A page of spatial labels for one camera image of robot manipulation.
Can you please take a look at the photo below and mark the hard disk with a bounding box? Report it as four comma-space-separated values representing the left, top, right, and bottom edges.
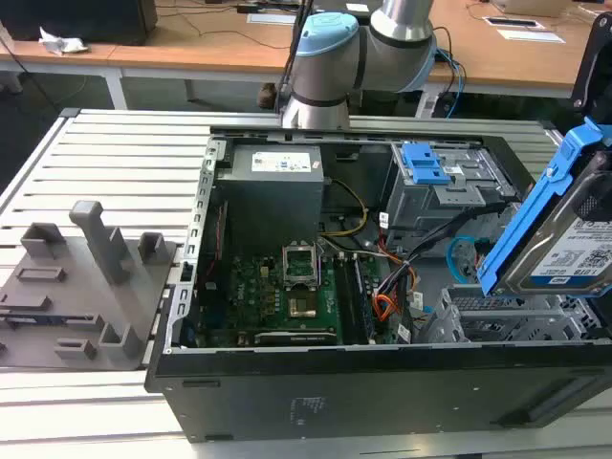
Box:
476, 116, 612, 300

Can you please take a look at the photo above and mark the grey metal disk bay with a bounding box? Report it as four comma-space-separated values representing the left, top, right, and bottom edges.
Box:
420, 284, 604, 343

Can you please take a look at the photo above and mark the black RAM slot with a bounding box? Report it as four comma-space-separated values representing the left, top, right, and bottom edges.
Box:
333, 255, 358, 345
352, 255, 379, 345

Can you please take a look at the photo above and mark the white paper sheet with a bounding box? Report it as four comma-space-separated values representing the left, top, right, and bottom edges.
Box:
495, 27, 568, 45

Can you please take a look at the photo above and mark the blue plastic cage latch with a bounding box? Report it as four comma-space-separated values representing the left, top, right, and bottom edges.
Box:
403, 142, 451, 186

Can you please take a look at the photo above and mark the grey metal drive cage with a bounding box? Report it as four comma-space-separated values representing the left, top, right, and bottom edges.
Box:
384, 142, 522, 246

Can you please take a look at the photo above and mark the brown shoe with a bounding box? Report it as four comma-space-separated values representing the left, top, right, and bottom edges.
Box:
256, 81, 278, 109

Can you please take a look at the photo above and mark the grey power supply unit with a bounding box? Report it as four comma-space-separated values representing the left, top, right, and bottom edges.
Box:
212, 144, 326, 259

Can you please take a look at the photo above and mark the metal socket cover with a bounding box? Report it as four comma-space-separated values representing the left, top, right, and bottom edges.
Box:
281, 242, 320, 291

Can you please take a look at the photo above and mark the CPU socket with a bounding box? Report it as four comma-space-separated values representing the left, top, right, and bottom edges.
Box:
288, 295, 319, 319

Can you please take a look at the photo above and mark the black open PC case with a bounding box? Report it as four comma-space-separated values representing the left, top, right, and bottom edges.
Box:
142, 124, 612, 444

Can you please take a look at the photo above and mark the black graphics card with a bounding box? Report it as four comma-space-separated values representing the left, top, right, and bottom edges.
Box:
252, 329, 339, 346

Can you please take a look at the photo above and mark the green motherboard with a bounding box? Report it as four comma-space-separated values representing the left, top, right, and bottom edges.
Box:
198, 252, 398, 348

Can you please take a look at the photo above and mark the wooden desk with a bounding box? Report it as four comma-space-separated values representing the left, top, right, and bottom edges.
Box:
0, 0, 612, 111

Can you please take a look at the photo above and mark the black box on desk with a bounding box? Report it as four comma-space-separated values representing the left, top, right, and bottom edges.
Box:
0, 0, 159, 47

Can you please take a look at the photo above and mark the crumpled white paper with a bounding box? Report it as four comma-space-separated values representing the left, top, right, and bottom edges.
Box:
38, 26, 91, 56

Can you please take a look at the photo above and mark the grey parts rack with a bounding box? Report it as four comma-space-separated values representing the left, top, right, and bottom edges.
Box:
0, 199, 181, 372

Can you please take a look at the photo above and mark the blue hanging cable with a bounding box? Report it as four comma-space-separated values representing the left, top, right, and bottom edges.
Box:
435, 47, 469, 120

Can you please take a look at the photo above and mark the black cable bundle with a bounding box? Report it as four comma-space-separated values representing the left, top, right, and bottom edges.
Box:
377, 200, 508, 293

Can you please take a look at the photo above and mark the blue disk data wire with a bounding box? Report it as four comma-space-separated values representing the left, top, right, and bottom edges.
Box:
447, 236, 485, 289

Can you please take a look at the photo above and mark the yellow power wire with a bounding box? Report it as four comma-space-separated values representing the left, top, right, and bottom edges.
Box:
318, 179, 369, 238

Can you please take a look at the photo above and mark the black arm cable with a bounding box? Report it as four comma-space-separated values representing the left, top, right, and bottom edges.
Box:
274, 0, 317, 117

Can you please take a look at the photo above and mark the orange wire bundle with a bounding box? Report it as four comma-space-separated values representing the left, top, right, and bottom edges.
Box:
372, 238, 418, 324

